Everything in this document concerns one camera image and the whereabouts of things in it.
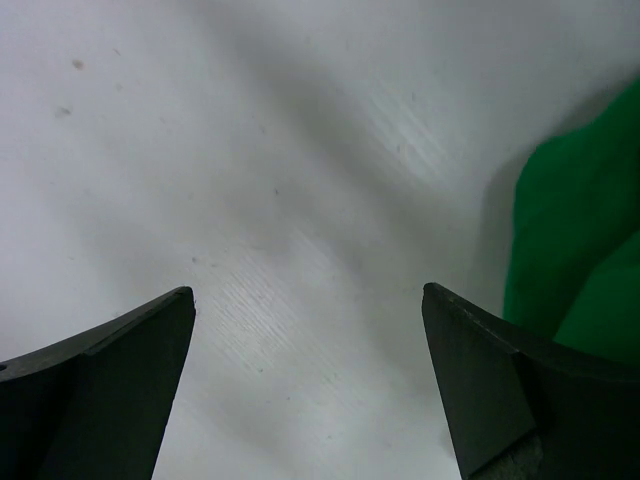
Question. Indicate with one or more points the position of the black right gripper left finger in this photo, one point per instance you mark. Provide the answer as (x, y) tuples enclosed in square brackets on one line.
[(96, 405)]

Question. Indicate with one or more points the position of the green t shirt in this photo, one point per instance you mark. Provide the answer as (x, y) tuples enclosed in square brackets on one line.
[(573, 275)]

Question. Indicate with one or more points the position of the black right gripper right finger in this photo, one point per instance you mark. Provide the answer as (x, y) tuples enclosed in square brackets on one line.
[(519, 406)]

